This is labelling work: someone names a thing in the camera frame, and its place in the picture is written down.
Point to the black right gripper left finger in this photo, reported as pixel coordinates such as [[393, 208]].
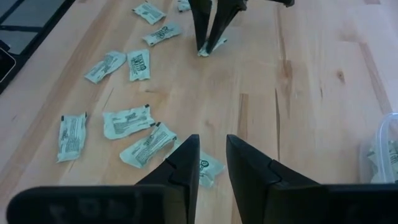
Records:
[[186, 168]]

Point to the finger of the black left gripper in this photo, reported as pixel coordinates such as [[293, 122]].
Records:
[[201, 18], [227, 15]]

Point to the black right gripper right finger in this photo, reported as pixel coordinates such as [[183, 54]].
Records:
[[248, 174]]

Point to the clear plastic bin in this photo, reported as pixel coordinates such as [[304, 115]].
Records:
[[365, 161]]

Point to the dark panel with pale edge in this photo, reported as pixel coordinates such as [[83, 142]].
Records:
[[4, 65]]

